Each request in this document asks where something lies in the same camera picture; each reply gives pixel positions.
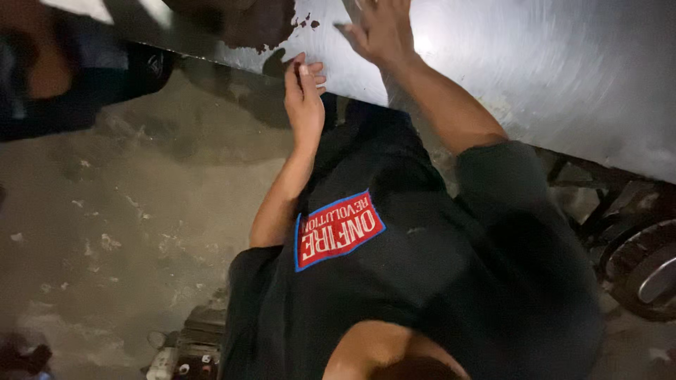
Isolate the person's right hand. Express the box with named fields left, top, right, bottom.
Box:
left=334, top=0, right=419, bottom=67

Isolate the person's left hand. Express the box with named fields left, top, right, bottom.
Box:
left=283, top=52, right=327, bottom=147

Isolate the stainless steel table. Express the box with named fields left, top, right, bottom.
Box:
left=39, top=0, right=676, bottom=185

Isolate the black t-shirt with red patch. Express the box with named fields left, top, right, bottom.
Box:
left=219, top=94, right=605, bottom=380

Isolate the dark machine with knobs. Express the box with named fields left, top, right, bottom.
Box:
left=173, top=305, right=228, bottom=380

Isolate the white power strip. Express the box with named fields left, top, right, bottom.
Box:
left=146, top=347, right=179, bottom=380

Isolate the black rubber wheel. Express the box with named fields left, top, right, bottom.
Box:
left=599, top=219, right=676, bottom=323

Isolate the dark metal frame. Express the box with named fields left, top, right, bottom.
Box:
left=539, top=150, right=676, bottom=249

